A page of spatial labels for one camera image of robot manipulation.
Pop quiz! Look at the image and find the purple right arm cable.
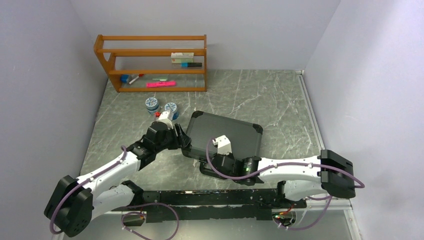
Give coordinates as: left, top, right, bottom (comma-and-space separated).
205, 137, 366, 231

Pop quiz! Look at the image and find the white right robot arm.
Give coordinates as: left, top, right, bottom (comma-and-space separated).
206, 149, 364, 208

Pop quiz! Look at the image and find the blue capped small bottle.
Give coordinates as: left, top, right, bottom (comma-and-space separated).
120, 74, 132, 84

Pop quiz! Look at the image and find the blue white lidded jar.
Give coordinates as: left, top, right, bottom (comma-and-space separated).
164, 102, 179, 120
145, 97, 161, 115

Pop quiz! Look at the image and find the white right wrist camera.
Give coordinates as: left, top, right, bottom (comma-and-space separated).
212, 135, 233, 156

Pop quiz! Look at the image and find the red white marker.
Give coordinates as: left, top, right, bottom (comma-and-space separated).
128, 74, 144, 85

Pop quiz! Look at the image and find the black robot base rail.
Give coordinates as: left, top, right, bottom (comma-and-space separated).
115, 188, 307, 223

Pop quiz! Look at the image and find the white red box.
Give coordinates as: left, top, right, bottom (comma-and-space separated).
170, 52, 195, 62

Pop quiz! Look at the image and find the teal marker pen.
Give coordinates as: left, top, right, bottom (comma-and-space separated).
181, 62, 203, 68

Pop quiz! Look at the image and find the orange wooden shelf rack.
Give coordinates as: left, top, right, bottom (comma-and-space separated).
93, 34, 208, 93

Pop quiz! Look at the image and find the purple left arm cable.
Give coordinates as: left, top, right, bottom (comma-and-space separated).
49, 145, 180, 240

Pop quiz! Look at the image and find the black poker set case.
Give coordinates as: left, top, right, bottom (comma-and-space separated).
180, 110, 264, 181

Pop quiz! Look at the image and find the pink highlighter marker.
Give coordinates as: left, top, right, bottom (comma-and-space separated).
146, 81, 177, 88

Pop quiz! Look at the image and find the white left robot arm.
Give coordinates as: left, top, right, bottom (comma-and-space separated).
44, 120, 191, 237

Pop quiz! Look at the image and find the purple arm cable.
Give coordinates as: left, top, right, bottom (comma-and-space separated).
205, 137, 366, 231
49, 145, 180, 240

